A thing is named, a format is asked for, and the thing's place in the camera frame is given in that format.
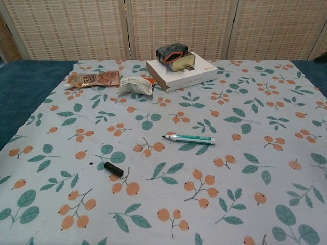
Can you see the green and white marker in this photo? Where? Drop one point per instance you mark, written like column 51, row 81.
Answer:
column 191, row 139

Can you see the black marker cap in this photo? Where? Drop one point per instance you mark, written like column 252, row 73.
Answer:
column 113, row 169

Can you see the floral fruit print tablecloth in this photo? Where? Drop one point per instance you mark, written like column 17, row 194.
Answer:
column 163, row 112

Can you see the crumpled white packet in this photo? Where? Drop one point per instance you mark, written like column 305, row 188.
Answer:
column 134, row 86

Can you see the flat white cardboard box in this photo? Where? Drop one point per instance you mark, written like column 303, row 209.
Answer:
column 194, row 75

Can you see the dark patterned orange-trimmed pouch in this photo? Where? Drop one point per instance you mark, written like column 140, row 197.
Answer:
column 169, row 51

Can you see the brown spout pouch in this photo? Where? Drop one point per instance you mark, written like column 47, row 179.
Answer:
column 97, row 79

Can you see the woven bamboo folding screen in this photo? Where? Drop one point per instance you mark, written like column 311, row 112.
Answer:
column 76, row 28

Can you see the teal blue table cover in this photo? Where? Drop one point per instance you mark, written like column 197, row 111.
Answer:
column 23, row 97

